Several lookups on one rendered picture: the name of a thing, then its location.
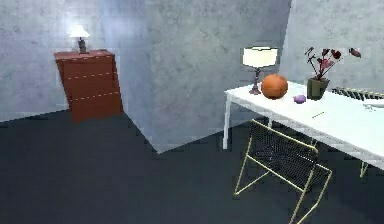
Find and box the wide white shade table lamp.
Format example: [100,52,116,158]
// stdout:
[241,46,280,96]

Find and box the white table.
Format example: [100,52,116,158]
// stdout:
[222,80,384,178]

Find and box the red-brown chest of drawers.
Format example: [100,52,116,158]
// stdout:
[53,49,124,124]

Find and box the orange basketball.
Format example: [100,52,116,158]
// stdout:
[260,73,289,100]

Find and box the small white shade table lamp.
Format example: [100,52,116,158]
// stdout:
[68,24,91,55]

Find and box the black mesh yellow-frame chair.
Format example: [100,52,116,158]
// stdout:
[233,118,334,224]

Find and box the red-leaved houseplant in green pot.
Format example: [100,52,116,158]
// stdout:
[304,46,363,101]

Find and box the dark keyboard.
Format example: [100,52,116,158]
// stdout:
[331,86,384,102]

